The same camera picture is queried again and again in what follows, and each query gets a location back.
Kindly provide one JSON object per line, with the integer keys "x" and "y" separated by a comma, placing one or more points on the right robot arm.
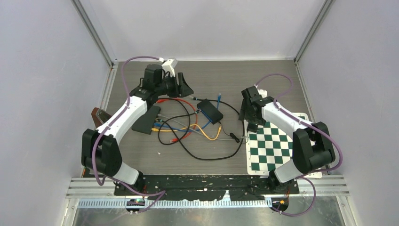
{"x": 312, "y": 145}

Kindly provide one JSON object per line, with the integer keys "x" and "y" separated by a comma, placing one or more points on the black power adapter with cord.
{"x": 246, "y": 131}

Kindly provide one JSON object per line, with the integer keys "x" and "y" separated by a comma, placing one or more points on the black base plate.
{"x": 209, "y": 187}

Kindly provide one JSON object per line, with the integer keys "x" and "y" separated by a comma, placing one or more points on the brown object at left edge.
{"x": 99, "y": 116}

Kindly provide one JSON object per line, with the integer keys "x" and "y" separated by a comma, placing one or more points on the plain black network switch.
{"x": 145, "y": 123}

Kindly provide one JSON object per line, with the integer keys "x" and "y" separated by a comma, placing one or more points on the green white chessboard mat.
{"x": 267, "y": 149}

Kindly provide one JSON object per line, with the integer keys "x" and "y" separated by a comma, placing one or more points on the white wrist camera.
{"x": 263, "y": 93}
{"x": 168, "y": 65}

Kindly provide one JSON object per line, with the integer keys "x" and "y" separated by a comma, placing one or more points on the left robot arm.
{"x": 100, "y": 147}

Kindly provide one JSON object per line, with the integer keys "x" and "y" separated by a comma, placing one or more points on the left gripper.
{"x": 186, "y": 90}

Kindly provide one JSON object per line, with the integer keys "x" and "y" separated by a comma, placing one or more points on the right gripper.
{"x": 244, "y": 114}

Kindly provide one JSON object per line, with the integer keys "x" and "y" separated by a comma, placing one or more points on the black switch with blue ports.
{"x": 210, "y": 111}

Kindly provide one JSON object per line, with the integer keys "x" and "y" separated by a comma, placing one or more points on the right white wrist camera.
{"x": 263, "y": 93}

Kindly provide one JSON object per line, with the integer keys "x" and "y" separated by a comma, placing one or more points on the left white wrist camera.
{"x": 168, "y": 65}

